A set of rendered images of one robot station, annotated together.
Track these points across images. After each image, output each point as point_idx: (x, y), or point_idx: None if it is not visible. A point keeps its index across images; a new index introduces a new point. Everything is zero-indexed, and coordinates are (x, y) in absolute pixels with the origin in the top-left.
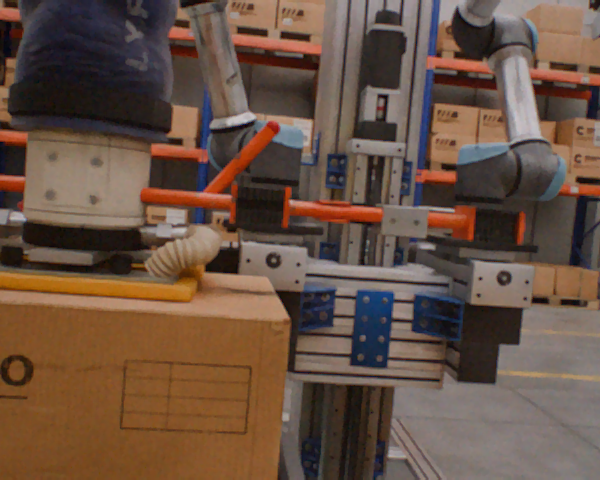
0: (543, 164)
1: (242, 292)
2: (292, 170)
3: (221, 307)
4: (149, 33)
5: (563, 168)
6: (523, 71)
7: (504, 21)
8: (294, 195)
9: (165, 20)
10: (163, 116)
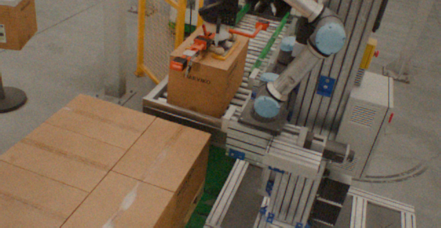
0: (258, 94)
1: (198, 58)
2: (279, 56)
3: (180, 52)
4: (207, 0)
5: (255, 100)
6: (300, 53)
7: (319, 23)
8: (278, 66)
9: None
10: (206, 17)
